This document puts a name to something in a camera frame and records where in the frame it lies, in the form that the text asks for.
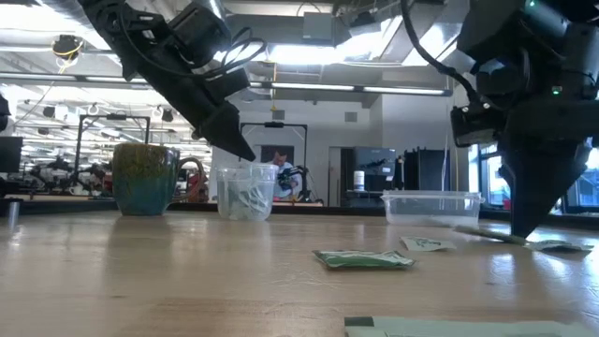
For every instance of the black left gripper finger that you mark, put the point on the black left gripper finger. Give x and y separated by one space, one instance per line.
220 142
229 128

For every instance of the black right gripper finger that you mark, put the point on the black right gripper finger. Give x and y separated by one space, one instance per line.
538 187

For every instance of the round clear plastic cup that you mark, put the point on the round clear plastic cup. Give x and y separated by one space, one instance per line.
271 180

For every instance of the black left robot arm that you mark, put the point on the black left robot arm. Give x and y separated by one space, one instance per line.
107 19

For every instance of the red background object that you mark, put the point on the red background object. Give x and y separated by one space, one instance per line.
194 185

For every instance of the large glass window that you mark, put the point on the large glass window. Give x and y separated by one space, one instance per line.
489 182

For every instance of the black hanging lamp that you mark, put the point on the black hanging lamp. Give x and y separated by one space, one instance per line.
167 115

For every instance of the person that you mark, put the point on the person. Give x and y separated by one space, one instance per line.
286 180

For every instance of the olive and teal ceramic mug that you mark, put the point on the olive and teal ceramic mug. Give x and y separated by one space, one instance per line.
145 187

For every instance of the linear ceiling light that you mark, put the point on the linear ceiling light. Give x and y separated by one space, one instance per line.
313 86
407 91
98 79

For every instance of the rectangular clear plastic container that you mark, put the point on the rectangular clear plastic container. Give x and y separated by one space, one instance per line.
433 208

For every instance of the black cabinet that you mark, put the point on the black cabinet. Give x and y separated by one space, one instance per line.
426 171

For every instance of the white canister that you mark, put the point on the white canister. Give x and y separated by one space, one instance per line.
359 181

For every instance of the black machine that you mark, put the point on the black machine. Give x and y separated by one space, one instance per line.
379 161

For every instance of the black monitor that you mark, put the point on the black monitor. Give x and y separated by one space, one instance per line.
10 154

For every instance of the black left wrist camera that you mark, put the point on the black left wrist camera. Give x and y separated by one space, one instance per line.
229 86

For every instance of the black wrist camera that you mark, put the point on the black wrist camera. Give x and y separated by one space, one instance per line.
477 126
229 86

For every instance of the grey wall vent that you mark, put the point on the grey wall vent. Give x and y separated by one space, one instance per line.
278 115
351 117

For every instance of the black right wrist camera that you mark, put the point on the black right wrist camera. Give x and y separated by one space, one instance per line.
477 126

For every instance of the grey metal post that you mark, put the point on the grey metal post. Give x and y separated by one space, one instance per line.
13 213

